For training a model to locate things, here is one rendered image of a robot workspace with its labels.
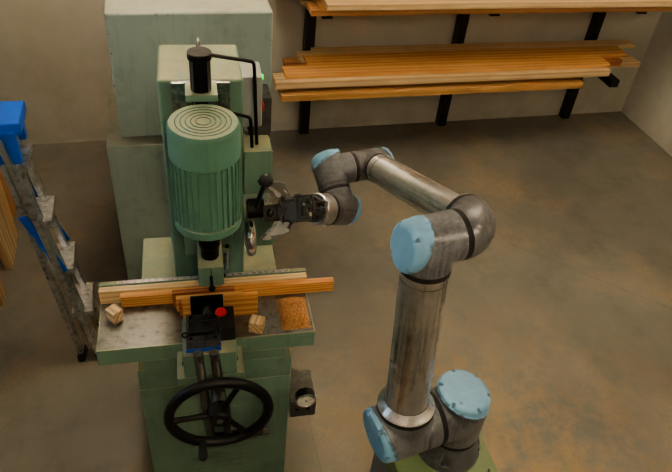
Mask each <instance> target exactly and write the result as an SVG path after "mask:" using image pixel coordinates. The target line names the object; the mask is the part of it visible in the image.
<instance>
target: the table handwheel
mask: <svg viewBox="0 0 672 472"><path fill-rule="evenodd" d="M226 388H228V389H233V390H232V391H231V393H230V394H229V396H228V397H227V398H226V400H225V393H224V392H222V391H221V392H219V391H217V390H216V389H226ZM209 390H211V394H212V403H211V404H210V405H209V406H208V412H205V413H200V414H194V415H189V416H182V417H175V418H174V415H175V412H176V410H177V408H178V407H179V406H180V405H181V404H182V403H183V402H184V401H186V400H187V399H189V398H190V397H192V396H194V395H196V394H199V393H202V392H205V391H209ZM240 390H244V391H247V392H250V393H252V394H254V395H256V396H257V397H258V398H259V399H260V400H261V401H262V403H263V412H262V414H261V416H260V418H259V419H258V420H257V421H256V422H255V423H253V424H252V425H250V426H249V427H247V428H245V427H244V426H242V425H241V424H239V423H238V422H236V421H235V420H234V419H232V418H231V407H230V403H231V402H232V400H233V399H234V397H235V396H236V395H237V393H238V392H239V391H240ZM273 410H274V404H273V400H272V397H271V395H270V394H269V393H268V391H267V390H266V389H264V388H263V387H262V386H260V385H259V384H257V383H255V382H252V381H250V380H246V379H242V378H234V377H220V378H212V379H207V380H203V381H200V382H197V383H194V384H192V385H189V386H187V387H185V388H184V389H182V390H181V391H179V392H178V393H177V394H175V395H174V396H173V397H172V398H171V400H170V401H169V402H168V404H167V405H166V407H165V410H164V414H163V420H164V425H165V427H166V429H167V431H168V432H169V433H170V434H171V435H172V436H173V437H175V438H176V439H178V440H179V441H181V442H184V443H187V444H190V445H194V446H199V443H200V440H206V445H207V447H219V446H226V445H231V444H235V443H238V442H241V441H244V440H246V439H248V438H250V437H252V436H254V435H255V434H257V433H258V432H260V431H261V430H262V429H263V428H264V427H265V426H266V425H267V424H268V422H269V421H270V419H271V417H272V415H273ZM204 419H208V422H209V423H210V424H211V425H213V426H215V427H222V426H225V425H227V424H230V425H231V426H233V427H235V428H236V429H237V430H239V432H236V433H232V434H228V435H223V436H199V435H195V434H191V433H189V432H186V431H184V430H183V429H181V428H180V427H179V426H178V425H177V424H179V423H184V422H190V421H197V420H204Z"/></svg>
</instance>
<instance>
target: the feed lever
mask: <svg viewBox="0 0 672 472"><path fill-rule="evenodd" d="M273 182H274V179H273V176H272V175H271V174H269V173H264V174H262V175H261V176H260V178H259V183H260V185H261V188H260V190H259V193H258V196H257V198H250V199H247V200H246V213H247V218H248V219H255V218H264V213H263V206H264V199H263V198H262V197H263V195H264V192H265V190H266V188H267V187H270V186H271V185H272V184H273Z"/></svg>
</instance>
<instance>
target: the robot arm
mask: <svg viewBox="0 0 672 472"><path fill-rule="evenodd" d="M311 164H312V169H313V170H312V171H313V172H314V176H315V179H316V183H317V186H318V190H319V193H313V194H294V196H293V197H292V196H291V195H290V194H289V191H288V190H287V189H286V184H285V183H284V182H278V181H274V182H273V184H272V185H271V186H270V187H267V188H266V190H267V191H269V192H270V194H271V196H272V197H273V198H279V197H280V198H279V200H278V203H277V204H270V205H264V206H263V213H264V221H265V222H271V221H276V222H274V223H273V225H272V227H271V229H269V230H267V232H266V233H265V234H262V236H261V240H270V239H273V238H275V237H277V236H280V235H284V234H286V233H288V232H289V230H290V228H291V225H292V224H293V223H294V222H295V223H299V222H309V223H311V224H312V225H315V226H321V225H322V228H325V225H341V226H346V225H350V224H353V223H355V222H356V221H357V220H358V219H359V217H360V215H361V213H362V203H361V201H360V199H359V198H358V197H357V196H356V195H355V194H352V192H351V189H350V185H349V183H352V182H358V181H364V180H369V181H371V182H372V183H374V184H377V185H379V186H380V187H382V188H383V189H385V190H387V191H388V192H390V193H391V194H393V195H394V196H396V197H398V198H399V199H401V200H402V201H404V202H405V203H407V204H409V205H410V206H412V207H413V208H415V209H416V210H418V211H420V212H421V213H423V214H424V215H415V216H412V217H410V218H407V219H404V220H402V221H400V222H399V223H398V224H397V225H396V226H395V228H394V229H393V232H392V235H391V241H390V249H391V250H392V254H391V256H392V259H393V262H394V264H395V266H396V268H397V269H398V270H399V280H398V289H397V298H396V306H395V315H394V324H393V333H392V342H391V351H390V360H389V368H388V377H387V385H386V386H385V387H384V388H383V389H382V390H381V391H380V393H379V395H378V398H377V405H375V406H372V407H369V408H367V409H365V410H364V412H363V422H364V427H365V430H366V434H367V437H368V439H369V442H370V444H371V446H372V448H373V450H374V452H375V454H376V455H377V457H378V458H379V459H380V460H381V461H382V462H384V463H391V462H395V461H399V460H402V459H405V458H407V457H410V456H413V455H416V454H419V456H420V457H421V459H422V460H423V461H424V462H425V463H426V464H427V465H428V466H429V467H431V468H432V469H434V470H436V471H438V472H466V471H468V470H469V469H471V468H472V467H473V466H474V464H475V463H476V461H477V459H478V457H479V454H480V439H479V434H480V432H481V429H482V426H483V424H484V421H485V419H486V416H487V414H488V413H489V409H490V403H491V396H490V392H489V390H488V388H487V386H486V385H485V383H484V382H483V381H482V380H481V379H480V378H478V377H476V376H475V375H474V374H472V373H470V372H468V371H464V370H452V371H447V372H445V373H444V374H443V375H442V376H441V377H440V378H439V379H438V381H437V386H435V387H432V388H431V382H432V376H433V370H434V364H435V358H436V353H437V347H438V341H439V335H440V329H441V323H442V317H443V311H444V305H445V299H446V293H447V287H448V281H449V277H450V275H451V271H452V265H453V263H455V262H459V261H463V260H467V259H471V258H473V257H475V256H477V255H479V254H481V253H482V252H483V251H484V250H485V249H486V248H487V247H488V246H489V244H490V243H491V241H492V239H493V237H494V234H495V229H496V221H495V216H494V213H493V211H492V209H491V208H490V206H489V205H488V204H487V203H486V202H485V201H484V200H483V199H481V198H479V197H478V196H476V195H473V194H468V193H466V194H461V195H460V194H458V193H456V192H454V191H452V190H450V189H448V188H446V187H445V186H443V185H441V184H439V183H437V182H435V181H433V180H431V179H430V178H428V177H426V176H424V175H422V174H420V173H418V172H416V171H414V170H413V169H411V168H409V167H407V166H405V165H403V164H401V163H399V162H398V161H396V160H394V157H393V155H392V153H391V152H390V150H389V149H388V148H386V147H374V148H371V149H365V150H359V151H353V152H345V153H340V150H339V149H337V148H334V149H333V148H331V149H327V150H324V151H322V152H320V153H318V154H316V155H315V156H314V157H313V158H312V160H311ZM307 196H309V197H307Z"/></svg>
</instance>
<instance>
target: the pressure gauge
mask: <svg viewBox="0 0 672 472"><path fill-rule="evenodd" d="M311 399H312V400H311ZM295 400H296V405H297V406H299V407H309V406H312V405H313V404H314V403H315V402H316V396H315V392H314V390H313V389H312V388H308V387H305V388H301V389H299V390H298V391H297V392H296V393H295ZM305 400H307V402H305ZM308 400H309V401H308Z"/></svg>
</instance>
